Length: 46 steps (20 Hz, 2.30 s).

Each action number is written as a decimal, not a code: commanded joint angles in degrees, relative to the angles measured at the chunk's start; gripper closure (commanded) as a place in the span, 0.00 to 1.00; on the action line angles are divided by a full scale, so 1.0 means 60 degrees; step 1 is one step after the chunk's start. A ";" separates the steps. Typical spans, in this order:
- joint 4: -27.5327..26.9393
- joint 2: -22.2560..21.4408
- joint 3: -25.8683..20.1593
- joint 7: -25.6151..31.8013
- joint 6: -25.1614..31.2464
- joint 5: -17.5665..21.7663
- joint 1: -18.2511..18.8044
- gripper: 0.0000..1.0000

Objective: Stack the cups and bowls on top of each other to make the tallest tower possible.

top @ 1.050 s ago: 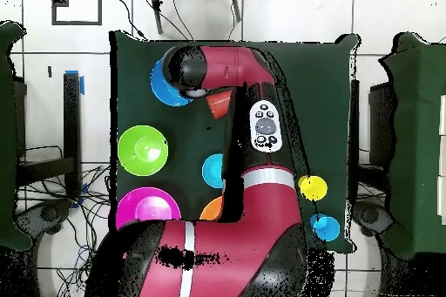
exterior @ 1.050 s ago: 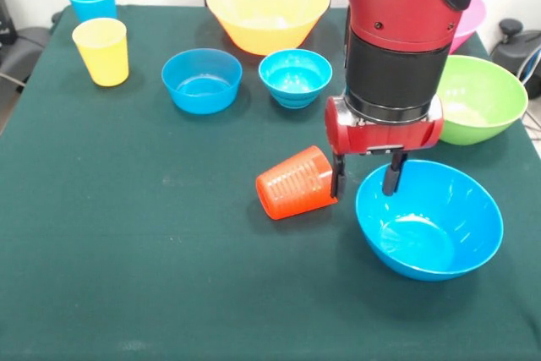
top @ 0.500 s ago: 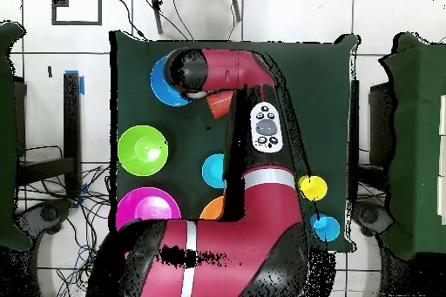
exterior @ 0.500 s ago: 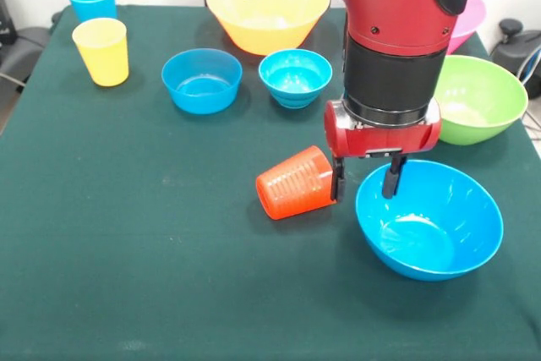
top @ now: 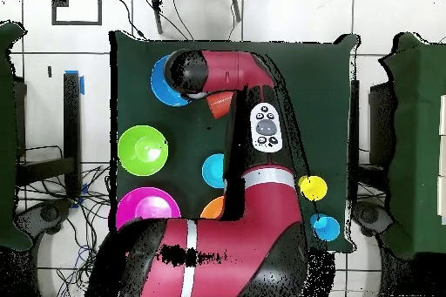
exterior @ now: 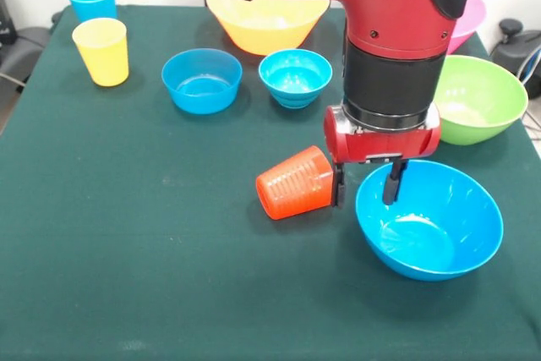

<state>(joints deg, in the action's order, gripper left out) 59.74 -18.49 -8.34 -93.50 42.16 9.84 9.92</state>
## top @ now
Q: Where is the small cyan plastic bowl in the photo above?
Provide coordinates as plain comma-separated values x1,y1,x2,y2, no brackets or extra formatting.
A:
201,152,226,189

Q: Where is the lime green plastic bowl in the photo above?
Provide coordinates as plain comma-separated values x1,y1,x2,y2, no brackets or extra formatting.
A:
117,125,170,177

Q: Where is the red-orange plastic cup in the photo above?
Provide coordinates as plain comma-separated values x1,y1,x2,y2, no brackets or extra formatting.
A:
205,90,235,120

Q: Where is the black metal table frame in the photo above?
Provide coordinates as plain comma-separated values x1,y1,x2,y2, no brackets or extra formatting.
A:
15,71,83,200
348,78,396,204

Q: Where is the dark green tablecloth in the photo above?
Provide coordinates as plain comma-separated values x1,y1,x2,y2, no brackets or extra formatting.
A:
108,30,362,254

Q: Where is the large blue plastic bowl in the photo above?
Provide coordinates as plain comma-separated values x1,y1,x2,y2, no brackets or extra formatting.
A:
150,54,193,107

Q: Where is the orange plastic bowl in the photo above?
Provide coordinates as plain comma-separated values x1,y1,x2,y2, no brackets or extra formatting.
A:
199,195,226,220

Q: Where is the yellow plastic cup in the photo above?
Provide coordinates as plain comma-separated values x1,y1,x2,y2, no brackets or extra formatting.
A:
297,174,328,203

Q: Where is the light blue plastic cup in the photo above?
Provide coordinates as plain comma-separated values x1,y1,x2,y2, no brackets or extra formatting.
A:
309,213,341,243

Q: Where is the magenta pink plastic bowl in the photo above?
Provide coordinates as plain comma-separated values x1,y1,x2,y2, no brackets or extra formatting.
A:
115,186,182,232

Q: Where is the white boxes stack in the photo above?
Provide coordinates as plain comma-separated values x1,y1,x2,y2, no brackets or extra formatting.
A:
436,93,446,226

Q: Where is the blue tape strip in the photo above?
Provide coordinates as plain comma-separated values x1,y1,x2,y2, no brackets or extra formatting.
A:
64,69,85,96

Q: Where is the tangle of floor cables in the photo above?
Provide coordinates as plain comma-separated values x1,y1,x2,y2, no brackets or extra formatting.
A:
17,145,116,297

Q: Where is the black cable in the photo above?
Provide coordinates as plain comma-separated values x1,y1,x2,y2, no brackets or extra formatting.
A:
111,0,148,41

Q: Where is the gray pedestal foot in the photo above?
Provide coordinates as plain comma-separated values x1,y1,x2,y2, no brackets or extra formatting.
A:
351,200,396,239
15,198,73,239

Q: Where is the green cloth covered side table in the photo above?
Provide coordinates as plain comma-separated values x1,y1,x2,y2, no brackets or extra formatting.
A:
0,20,34,252
379,31,446,260

